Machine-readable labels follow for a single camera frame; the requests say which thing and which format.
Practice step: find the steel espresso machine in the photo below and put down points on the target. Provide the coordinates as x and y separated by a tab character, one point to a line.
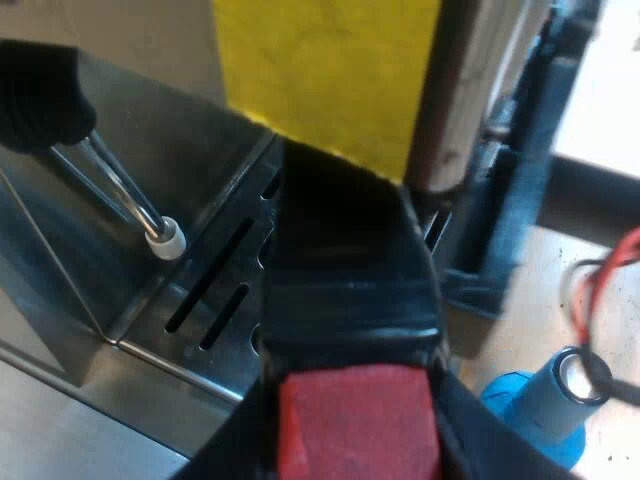
150	150

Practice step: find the bright blue tamper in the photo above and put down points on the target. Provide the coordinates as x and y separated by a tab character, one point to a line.
530	410

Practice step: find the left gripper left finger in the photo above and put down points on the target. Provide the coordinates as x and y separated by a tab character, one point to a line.
245	440

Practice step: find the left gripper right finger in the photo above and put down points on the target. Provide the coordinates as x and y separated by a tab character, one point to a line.
480	445

